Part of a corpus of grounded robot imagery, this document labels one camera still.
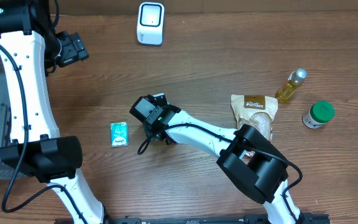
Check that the small teal tissue pack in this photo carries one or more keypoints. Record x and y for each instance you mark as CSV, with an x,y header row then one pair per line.
x,y
119,134

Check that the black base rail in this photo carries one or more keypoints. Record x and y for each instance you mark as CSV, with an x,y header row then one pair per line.
x,y
246,219

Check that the white black barcode scanner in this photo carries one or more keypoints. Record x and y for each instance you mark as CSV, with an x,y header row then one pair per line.
x,y
150,23

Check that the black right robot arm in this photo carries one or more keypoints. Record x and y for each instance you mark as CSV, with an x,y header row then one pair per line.
x,y
248,159

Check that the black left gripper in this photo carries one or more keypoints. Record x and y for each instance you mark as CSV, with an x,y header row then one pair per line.
x,y
74,48

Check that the yellow oil bottle silver cap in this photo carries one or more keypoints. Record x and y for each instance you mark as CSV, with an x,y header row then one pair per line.
x,y
294,81

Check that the green lid jar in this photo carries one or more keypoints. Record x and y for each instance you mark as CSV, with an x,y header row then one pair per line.
x,y
318,115

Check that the brown snack package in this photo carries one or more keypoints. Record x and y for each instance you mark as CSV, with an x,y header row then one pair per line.
x,y
255,110

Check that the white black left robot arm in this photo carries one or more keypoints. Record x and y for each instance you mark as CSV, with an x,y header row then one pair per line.
x,y
30,49

